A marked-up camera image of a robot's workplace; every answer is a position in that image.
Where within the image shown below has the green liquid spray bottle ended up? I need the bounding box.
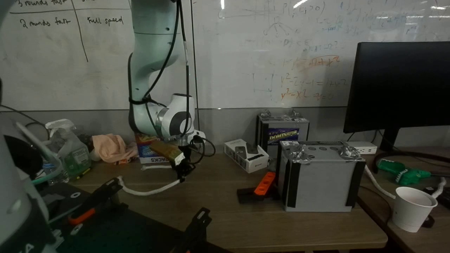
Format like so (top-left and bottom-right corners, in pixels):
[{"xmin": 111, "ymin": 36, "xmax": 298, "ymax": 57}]
[{"xmin": 45, "ymin": 117, "xmax": 92, "ymax": 179}]

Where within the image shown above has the orange block with holes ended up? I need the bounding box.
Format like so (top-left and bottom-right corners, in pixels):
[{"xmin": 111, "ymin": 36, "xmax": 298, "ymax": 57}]
[{"xmin": 253, "ymin": 169, "xmax": 279, "ymax": 198}]

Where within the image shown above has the blue cardboard box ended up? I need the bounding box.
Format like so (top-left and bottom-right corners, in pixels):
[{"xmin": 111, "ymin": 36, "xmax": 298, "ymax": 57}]
[{"xmin": 134, "ymin": 131, "xmax": 177, "ymax": 165}]

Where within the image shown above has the clear plastic water bottle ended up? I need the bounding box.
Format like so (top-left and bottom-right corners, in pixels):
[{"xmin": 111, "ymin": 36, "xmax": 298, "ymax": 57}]
[{"xmin": 13, "ymin": 120, "xmax": 65, "ymax": 186}]

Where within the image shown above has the black flat block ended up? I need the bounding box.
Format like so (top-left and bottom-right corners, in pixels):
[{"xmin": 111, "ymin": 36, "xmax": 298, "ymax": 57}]
[{"xmin": 237, "ymin": 185, "xmax": 270, "ymax": 205}]

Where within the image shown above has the small white open box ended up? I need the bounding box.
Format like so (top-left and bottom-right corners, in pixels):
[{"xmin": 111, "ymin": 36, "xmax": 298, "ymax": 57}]
[{"xmin": 224, "ymin": 137, "xmax": 272, "ymax": 174}]

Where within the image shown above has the black clamp orange handle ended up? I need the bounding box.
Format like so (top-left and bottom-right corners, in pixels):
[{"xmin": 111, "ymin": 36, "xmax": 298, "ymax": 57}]
[{"xmin": 68, "ymin": 175, "xmax": 124, "ymax": 226}]

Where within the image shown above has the black computer monitor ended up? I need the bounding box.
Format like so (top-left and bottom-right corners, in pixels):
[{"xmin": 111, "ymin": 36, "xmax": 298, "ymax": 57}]
[{"xmin": 343, "ymin": 40, "xmax": 450, "ymax": 151}]

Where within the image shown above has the white power strip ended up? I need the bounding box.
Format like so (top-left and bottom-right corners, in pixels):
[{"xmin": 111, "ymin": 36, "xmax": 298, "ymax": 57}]
[{"xmin": 349, "ymin": 140, "xmax": 379, "ymax": 155}]

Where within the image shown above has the peach cloth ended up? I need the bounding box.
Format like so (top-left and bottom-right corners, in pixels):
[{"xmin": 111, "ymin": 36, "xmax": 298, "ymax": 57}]
[{"xmin": 90, "ymin": 131, "xmax": 138, "ymax": 165}]

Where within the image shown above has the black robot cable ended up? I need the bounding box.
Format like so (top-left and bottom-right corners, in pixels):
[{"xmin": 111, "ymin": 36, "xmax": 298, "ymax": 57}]
[{"xmin": 127, "ymin": 0, "xmax": 217, "ymax": 165}]

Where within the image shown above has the large grey metal box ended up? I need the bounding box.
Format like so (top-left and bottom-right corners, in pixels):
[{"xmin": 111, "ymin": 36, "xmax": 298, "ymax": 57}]
[{"xmin": 276, "ymin": 139, "xmax": 367, "ymax": 213}]

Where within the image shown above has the grey box with label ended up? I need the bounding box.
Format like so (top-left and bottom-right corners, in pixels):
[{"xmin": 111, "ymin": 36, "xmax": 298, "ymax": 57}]
[{"xmin": 255, "ymin": 110, "xmax": 311, "ymax": 162}]

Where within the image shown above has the thick white cable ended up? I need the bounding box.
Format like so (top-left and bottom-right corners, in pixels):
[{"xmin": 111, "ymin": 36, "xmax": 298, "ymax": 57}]
[{"xmin": 364, "ymin": 164, "xmax": 447, "ymax": 200}]

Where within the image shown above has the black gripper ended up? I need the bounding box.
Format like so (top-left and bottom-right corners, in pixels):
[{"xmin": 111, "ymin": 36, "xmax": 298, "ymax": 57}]
[{"xmin": 173, "ymin": 146, "xmax": 199, "ymax": 184}]

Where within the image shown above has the white paper cup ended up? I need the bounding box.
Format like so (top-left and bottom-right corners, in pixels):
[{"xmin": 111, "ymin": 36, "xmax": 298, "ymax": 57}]
[{"xmin": 391, "ymin": 185, "xmax": 439, "ymax": 233}]

